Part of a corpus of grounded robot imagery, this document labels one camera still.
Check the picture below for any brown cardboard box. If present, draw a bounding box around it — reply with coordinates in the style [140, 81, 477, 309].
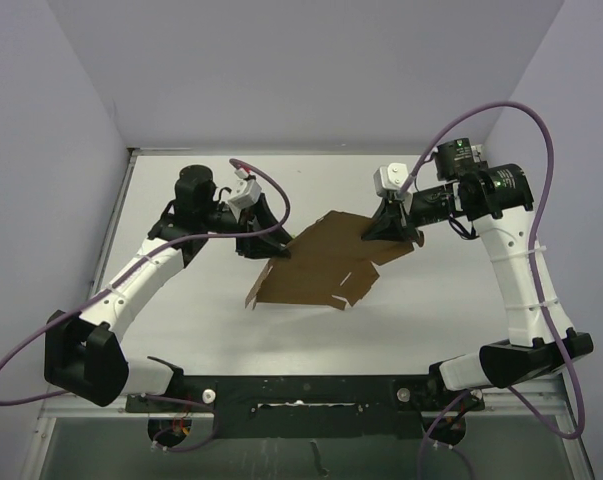
[245, 210, 425, 310]

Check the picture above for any aluminium frame rail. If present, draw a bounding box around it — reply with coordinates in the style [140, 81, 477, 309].
[38, 372, 567, 419]

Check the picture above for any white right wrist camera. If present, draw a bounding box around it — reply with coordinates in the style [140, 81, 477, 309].
[373, 163, 409, 198]

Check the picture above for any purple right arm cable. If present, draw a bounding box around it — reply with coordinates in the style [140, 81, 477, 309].
[398, 102, 587, 480]

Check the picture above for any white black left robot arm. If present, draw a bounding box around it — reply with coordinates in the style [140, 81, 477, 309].
[44, 159, 292, 411]

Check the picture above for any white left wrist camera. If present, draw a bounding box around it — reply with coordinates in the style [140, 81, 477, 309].
[227, 168, 262, 210]

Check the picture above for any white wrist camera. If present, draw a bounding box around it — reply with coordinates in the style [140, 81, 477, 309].
[227, 168, 262, 210]
[373, 163, 409, 198]

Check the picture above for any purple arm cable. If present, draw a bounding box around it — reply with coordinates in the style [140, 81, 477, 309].
[398, 102, 587, 480]
[0, 158, 291, 454]

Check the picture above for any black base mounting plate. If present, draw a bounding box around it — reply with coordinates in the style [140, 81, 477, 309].
[125, 375, 485, 442]

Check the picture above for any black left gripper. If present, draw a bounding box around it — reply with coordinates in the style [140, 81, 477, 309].
[200, 194, 294, 257]

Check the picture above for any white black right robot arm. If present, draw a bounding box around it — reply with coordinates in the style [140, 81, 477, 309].
[361, 138, 594, 409]

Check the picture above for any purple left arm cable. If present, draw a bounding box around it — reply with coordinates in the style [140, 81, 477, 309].
[0, 158, 291, 454]

